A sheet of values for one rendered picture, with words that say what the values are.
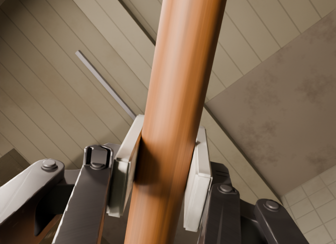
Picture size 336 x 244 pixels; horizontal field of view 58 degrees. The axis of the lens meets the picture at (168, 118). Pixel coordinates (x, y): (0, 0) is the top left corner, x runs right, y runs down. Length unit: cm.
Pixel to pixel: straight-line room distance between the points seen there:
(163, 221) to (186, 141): 5
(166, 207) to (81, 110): 308
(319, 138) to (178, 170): 316
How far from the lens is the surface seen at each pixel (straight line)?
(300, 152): 331
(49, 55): 323
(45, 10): 320
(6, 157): 206
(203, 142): 17
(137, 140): 16
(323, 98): 318
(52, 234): 199
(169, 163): 16
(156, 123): 15
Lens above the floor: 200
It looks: 11 degrees down
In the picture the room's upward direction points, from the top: 40 degrees counter-clockwise
